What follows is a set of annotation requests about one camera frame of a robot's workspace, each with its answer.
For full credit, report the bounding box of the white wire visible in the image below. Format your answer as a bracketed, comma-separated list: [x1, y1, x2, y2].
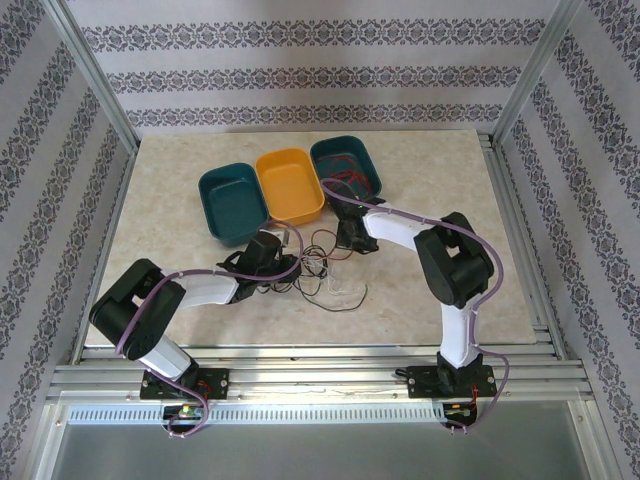
[299, 252, 331, 276]
[323, 264, 352, 297]

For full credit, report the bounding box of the thick black cable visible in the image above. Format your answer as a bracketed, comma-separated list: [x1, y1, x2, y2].
[293, 258, 332, 297]

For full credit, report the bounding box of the yellow plastic bin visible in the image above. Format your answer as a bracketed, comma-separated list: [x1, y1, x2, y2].
[255, 147, 327, 227]

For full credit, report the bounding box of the small teal plastic bin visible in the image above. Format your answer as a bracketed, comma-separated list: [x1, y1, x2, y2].
[309, 134, 384, 211]

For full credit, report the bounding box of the large teal plastic bin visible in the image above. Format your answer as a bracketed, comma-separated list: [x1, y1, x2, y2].
[197, 162, 272, 250]

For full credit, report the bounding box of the grey metal panel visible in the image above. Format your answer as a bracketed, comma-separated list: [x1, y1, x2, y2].
[49, 424, 589, 480]

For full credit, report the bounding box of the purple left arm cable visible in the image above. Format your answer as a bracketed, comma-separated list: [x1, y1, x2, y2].
[115, 224, 307, 440]

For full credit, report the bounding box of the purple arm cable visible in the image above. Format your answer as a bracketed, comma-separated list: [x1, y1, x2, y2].
[115, 224, 307, 440]
[319, 178, 511, 435]

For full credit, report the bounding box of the aluminium frame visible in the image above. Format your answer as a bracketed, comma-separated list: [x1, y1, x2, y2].
[32, 0, 609, 480]

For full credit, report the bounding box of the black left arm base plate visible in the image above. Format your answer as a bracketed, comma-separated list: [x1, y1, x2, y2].
[139, 367, 231, 401]

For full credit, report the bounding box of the slotted grey cable duct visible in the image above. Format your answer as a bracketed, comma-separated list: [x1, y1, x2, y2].
[67, 402, 446, 427]

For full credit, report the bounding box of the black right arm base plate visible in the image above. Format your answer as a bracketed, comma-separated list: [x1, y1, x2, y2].
[407, 364, 496, 400]

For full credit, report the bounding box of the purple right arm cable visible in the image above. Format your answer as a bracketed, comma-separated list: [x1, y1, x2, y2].
[319, 178, 511, 435]

